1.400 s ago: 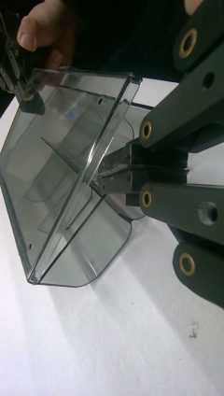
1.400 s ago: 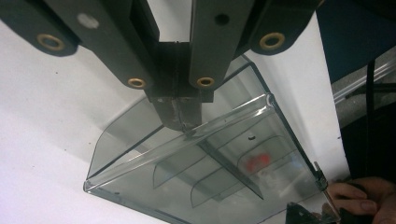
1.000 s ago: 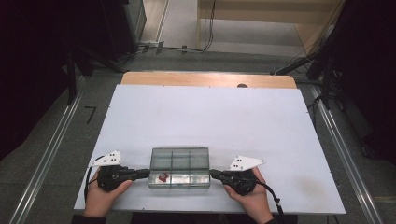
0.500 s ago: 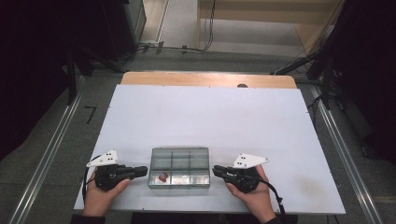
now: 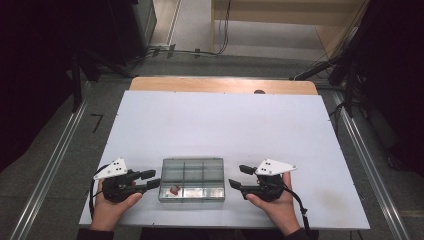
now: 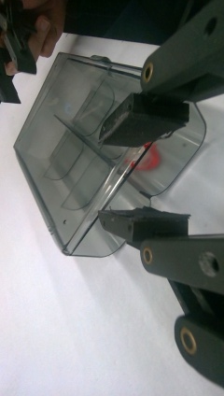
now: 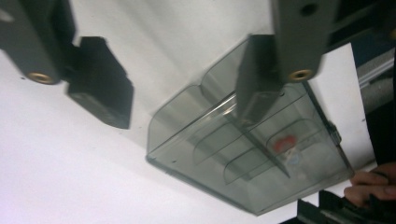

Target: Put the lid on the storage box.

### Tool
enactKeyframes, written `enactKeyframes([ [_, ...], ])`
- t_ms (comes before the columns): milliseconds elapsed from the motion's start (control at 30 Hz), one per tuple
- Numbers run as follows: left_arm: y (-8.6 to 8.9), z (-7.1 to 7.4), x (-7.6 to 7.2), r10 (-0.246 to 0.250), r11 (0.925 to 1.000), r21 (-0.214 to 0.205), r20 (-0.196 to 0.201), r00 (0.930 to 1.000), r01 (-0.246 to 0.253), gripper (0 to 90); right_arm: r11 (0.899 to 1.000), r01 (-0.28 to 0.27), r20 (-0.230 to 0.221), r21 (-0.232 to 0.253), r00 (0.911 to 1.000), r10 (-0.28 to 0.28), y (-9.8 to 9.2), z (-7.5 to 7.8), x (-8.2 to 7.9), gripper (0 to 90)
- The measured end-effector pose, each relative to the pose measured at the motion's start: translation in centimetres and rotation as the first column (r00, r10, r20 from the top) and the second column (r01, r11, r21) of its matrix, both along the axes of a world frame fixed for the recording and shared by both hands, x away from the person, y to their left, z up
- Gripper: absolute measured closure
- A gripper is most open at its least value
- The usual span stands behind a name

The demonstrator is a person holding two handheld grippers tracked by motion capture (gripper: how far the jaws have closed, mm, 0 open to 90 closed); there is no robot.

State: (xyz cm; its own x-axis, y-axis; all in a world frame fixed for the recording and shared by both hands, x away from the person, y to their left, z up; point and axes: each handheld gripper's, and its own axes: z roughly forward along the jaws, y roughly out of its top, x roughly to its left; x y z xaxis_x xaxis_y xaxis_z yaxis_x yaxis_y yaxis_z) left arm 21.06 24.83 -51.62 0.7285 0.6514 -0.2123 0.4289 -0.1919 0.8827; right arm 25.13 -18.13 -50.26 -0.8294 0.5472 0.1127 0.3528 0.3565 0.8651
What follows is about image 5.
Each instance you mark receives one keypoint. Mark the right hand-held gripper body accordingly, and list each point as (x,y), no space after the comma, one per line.
(273,166)

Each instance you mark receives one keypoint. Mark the small red white part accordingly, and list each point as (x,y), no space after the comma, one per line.
(174,190)

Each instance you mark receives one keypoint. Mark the light wooden shelf unit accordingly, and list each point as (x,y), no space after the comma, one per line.
(266,13)

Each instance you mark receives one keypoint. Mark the person's right hand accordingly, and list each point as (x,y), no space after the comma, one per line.
(281,213)

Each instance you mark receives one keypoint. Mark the metal floor rail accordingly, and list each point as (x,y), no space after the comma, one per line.
(370,166)
(50,166)

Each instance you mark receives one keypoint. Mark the dark grey cabinet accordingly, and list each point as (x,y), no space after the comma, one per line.
(140,26)

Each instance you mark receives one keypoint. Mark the clear plastic compartment box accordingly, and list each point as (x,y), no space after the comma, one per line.
(193,176)

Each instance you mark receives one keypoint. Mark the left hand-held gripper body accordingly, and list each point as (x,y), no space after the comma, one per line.
(115,168)

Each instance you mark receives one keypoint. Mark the dark curtain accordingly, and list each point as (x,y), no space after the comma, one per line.
(396,66)
(33,66)

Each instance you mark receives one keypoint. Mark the black metal stand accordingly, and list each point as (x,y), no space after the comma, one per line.
(348,76)
(76,80)

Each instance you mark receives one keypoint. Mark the person's left hand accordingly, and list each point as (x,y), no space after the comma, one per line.
(106,213)

